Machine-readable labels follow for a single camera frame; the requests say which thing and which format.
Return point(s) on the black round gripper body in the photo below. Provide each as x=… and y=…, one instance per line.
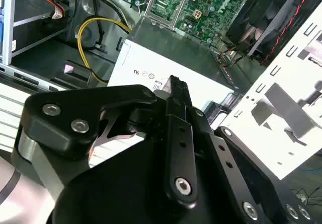
x=120, y=188

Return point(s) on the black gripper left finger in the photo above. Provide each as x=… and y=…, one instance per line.
x=58, y=123

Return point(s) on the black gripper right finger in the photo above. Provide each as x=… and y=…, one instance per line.
x=226, y=158

